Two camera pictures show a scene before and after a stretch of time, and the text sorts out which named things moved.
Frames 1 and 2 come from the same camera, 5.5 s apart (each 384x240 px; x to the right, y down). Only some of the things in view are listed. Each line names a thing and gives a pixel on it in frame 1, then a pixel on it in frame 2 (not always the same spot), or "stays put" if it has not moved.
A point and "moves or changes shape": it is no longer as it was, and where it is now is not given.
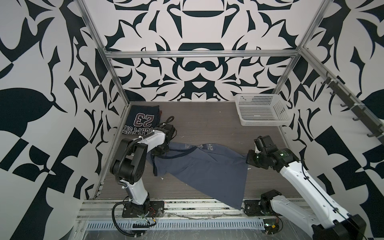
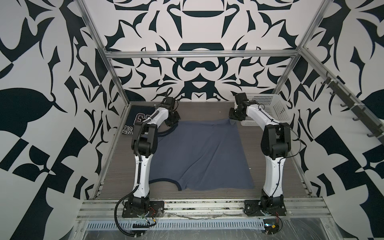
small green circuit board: x=271 y=225 stays put
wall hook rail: x=359 y=109 stays put
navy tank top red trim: x=142 y=119 stays put
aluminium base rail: x=174 y=210 stays put
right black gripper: x=249 y=158 → x=231 y=115
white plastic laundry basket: x=262 y=109 stays put
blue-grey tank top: x=216 y=171 moves or changes shape
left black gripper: x=155 y=152 → x=178 y=118
